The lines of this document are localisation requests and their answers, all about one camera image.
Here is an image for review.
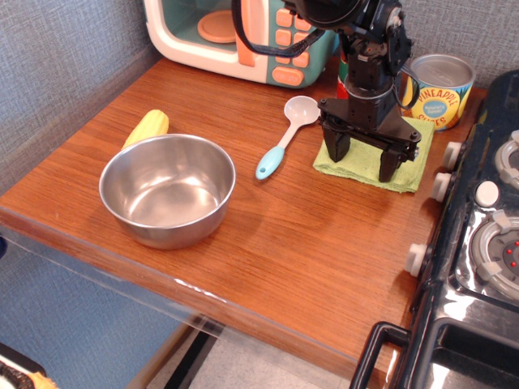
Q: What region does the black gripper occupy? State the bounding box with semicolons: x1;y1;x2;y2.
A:
318;79;422;182

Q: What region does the green towel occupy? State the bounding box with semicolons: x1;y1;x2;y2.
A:
313;118;435;193

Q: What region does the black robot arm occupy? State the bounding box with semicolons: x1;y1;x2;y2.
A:
285;1;422;182

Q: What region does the tomato sauce can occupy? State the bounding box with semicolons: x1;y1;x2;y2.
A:
336;41;349;99

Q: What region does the white stove knob middle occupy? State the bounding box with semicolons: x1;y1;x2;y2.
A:
431;173;452;203

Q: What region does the white stove knob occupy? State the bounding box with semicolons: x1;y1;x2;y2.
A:
442;142;463;171
405;243;427;277
431;173;452;203

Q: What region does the white stove knob upper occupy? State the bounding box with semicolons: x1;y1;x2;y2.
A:
442;142;463;171

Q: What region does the pineapple slices can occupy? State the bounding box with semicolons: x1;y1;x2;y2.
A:
401;53;476;130

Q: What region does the white stove knob lower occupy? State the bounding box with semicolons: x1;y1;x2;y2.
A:
405;243;427;277

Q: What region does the orange microwave plate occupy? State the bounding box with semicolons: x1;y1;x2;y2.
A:
197;10;235;44

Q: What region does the stainless steel bowl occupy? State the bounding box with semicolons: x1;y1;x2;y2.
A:
99;134;236;250

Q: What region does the toy microwave teal and orange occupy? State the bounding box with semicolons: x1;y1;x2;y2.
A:
144;0;338;89

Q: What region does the black toy stove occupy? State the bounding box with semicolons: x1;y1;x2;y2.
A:
349;69;519;389

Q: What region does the yellow toy corn cob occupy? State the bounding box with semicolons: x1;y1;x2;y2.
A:
122;109;169;149

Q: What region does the white spoon with blue handle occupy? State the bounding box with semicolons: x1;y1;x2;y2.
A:
255;96;320;180

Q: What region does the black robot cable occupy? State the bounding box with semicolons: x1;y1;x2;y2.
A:
230;0;328;58

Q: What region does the black oven door handle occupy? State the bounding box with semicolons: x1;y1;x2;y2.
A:
350;321;410;389

